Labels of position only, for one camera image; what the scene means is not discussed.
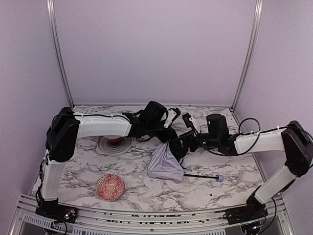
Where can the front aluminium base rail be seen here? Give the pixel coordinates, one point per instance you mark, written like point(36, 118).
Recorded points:
point(90, 221)

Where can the aluminium frame post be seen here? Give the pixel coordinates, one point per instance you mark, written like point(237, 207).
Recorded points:
point(249, 54)
point(57, 48)

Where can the white bowl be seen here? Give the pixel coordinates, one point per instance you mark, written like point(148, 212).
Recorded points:
point(114, 140)

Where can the right aluminium frame post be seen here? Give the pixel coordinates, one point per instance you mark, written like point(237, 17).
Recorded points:
point(249, 54)

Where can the lilac folding umbrella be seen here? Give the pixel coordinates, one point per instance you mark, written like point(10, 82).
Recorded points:
point(167, 162)

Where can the left aluminium frame post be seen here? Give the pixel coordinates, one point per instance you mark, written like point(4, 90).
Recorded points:
point(57, 48)

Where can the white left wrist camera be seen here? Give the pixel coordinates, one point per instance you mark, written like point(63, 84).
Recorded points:
point(171, 115)

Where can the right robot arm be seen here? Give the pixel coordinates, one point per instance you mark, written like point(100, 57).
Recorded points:
point(292, 143)

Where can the patterned plate under bowl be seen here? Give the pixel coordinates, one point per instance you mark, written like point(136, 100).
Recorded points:
point(113, 149)

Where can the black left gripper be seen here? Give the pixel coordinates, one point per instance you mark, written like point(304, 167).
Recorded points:
point(169, 133)

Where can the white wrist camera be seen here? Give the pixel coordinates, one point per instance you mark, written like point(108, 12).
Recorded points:
point(188, 120)
point(171, 115)

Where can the red patterned bowl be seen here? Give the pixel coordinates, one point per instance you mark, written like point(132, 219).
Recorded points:
point(110, 187)

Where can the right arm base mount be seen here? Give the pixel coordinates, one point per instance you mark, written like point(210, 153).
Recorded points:
point(244, 214)

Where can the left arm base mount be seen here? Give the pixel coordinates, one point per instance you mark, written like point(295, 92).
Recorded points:
point(62, 212)

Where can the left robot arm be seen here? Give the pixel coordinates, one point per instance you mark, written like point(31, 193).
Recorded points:
point(68, 126)

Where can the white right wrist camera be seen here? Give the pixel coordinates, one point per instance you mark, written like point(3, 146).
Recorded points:
point(188, 120)

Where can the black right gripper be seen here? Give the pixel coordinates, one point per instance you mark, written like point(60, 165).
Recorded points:
point(185, 141)

